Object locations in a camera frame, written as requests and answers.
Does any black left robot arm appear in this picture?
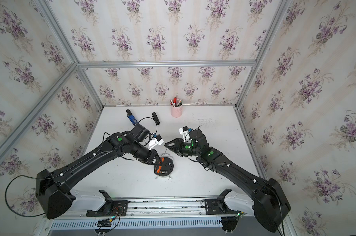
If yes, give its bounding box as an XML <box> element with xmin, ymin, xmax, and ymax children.
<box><xmin>34</xmin><ymin>131</ymin><xmax>163</xmax><ymax>219</ymax></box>

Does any white twin-bell alarm clock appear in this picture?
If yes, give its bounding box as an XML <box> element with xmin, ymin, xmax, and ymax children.
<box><xmin>156</xmin><ymin>157</ymin><xmax>174</xmax><ymax>178</ymax></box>

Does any blue black stapler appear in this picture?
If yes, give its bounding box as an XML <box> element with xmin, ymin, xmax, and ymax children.
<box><xmin>126</xmin><ymin>109</ymin><xmax>138</xmax><ymax>125</ymax></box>

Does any pink pen cup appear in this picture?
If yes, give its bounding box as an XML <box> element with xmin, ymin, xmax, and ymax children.
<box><xmin>170</xmin><ymin>105</ymin><xmax>183</xmax><ymax>118</ymax></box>

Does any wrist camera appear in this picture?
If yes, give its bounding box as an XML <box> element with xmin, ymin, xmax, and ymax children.
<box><xmin>179</xmin><ymin>126</ymin><xmax>192</xmax><ymax>142</ymax></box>
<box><xmin>147</xmin><ymin>134</ymin><xmax>164</xmax><ymax>150</ymax></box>

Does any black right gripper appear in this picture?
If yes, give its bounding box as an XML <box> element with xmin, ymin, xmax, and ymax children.
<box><xmin>164</xmin><ymin>138</ymin><xmax>201</xmax><ymax>158</ymax></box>

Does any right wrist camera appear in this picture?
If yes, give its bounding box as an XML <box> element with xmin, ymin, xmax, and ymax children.
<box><xmin>179</xmin><ymin>126</ymin><xmax>192</xmax><ymax>142</ymax></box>

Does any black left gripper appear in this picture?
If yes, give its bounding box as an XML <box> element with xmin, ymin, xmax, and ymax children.
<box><xmin>130</xmin><ymin>142</ymin><xmax>166</xmax><ymax>165</ymax></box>

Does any aluminium front rail frame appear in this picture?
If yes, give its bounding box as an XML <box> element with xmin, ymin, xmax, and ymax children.
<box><xmin>43</xmin><ymin>197</ymin><xmax>288</xmax><ymax>220</ymax></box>

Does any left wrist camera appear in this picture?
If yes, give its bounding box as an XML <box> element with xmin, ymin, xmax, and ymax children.
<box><xmin>147</xmin><ymin>134</ymin><xmax>164</xmax><ymax>150</ymax></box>

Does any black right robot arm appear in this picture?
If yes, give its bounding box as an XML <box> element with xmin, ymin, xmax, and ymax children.
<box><xmin>164</xmin><ymin>138</ymin><xmax>291</xmax><ymax>233</ymax></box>

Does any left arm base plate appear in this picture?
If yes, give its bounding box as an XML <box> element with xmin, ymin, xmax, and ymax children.
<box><xmin>85</xmin><ymin>190</ymin><xmax>129</xmax><ymax>217</ymax></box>

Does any orange handled screwdriver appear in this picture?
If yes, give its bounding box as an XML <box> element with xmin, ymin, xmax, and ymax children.
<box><xmin>154</xmin><ymin>149</ymin><xmax>167</xmax><ymax>175</ymax></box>

